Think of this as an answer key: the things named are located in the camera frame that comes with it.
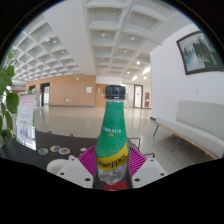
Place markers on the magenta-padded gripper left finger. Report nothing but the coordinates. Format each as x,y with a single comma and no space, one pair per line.
74,168

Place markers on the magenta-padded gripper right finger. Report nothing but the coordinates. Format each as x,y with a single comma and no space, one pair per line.
149,168

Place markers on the green plastic drink bottle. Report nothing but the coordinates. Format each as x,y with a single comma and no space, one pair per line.
111,133

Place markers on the small white sticker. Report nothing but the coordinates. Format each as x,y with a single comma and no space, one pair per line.
83,149

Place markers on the round pinkish sticker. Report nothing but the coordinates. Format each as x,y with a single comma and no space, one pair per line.
55,148

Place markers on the round multicolour sticker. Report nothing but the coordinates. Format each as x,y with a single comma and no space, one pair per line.
43,151

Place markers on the flat round red coaster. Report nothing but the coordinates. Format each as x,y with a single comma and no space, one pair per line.
115,187

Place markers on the long white bench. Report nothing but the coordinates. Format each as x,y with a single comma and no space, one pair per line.
196,123

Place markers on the clear acrylic sign holder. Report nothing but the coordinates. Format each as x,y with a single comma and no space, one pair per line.
26,120

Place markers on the glass entrance door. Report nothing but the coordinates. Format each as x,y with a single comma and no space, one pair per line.
138,96

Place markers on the potted green leafy plant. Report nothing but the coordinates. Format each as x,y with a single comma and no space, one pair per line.
11,101

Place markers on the dark framed landscape picture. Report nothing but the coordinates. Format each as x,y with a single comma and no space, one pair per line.
200,53

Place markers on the ceiling lights group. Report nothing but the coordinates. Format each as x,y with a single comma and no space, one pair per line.
103,33

